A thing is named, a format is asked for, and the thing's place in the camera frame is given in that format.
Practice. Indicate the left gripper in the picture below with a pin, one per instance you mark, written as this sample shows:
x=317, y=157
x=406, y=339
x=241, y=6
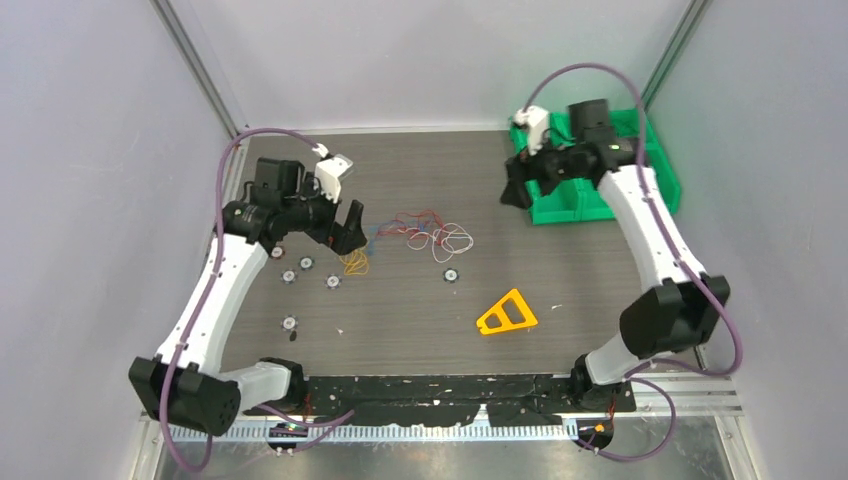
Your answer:
x=344, y=237

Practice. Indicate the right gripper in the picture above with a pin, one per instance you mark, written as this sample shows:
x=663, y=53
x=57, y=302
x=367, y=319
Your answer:
x=525, y=166

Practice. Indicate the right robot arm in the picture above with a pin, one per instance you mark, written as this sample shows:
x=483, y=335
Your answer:
x=681, y=303

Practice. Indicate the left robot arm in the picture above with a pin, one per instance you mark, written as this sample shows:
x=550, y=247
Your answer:
x=183, y=383

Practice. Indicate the poker chip upper left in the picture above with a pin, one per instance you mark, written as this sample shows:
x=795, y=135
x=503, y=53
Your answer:
x=306, y=263

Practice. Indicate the green compartment bin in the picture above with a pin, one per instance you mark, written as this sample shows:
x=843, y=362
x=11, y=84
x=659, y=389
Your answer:
x=601, y=141

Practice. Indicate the poker chip lower left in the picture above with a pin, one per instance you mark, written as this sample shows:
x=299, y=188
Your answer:
x=289, y=323

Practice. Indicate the yellow triangular plastic part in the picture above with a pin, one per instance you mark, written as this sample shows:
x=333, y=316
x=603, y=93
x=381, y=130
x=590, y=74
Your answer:
x=510, y=313

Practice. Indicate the poker chip centre right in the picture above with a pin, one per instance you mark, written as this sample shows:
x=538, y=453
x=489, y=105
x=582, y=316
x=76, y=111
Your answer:
x=451, y=275

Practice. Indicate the left controller board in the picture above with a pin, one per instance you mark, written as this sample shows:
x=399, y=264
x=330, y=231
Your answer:
x=284, y=436

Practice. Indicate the controller board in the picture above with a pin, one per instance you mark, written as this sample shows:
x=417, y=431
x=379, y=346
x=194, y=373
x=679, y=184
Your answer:
x=594, y=433
x=284, y=436

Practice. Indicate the right controller board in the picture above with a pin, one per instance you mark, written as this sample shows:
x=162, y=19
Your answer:
x=594, y=433

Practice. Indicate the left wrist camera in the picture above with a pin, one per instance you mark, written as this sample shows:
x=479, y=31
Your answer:
x=330, y=171

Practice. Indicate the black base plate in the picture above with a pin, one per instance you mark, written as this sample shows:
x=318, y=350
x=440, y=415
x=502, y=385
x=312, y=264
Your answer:
x=449, y=400

